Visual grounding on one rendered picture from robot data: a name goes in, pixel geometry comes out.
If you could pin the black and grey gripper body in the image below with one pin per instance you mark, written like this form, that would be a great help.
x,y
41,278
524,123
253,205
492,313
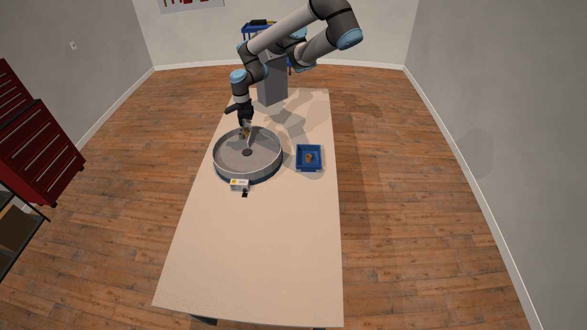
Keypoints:
x,y
246,111

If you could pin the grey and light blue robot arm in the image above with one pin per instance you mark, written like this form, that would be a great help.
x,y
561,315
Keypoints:
x,y
288,35

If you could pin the blue plastic crate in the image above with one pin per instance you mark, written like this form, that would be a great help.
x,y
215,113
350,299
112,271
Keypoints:
x,y
315,165

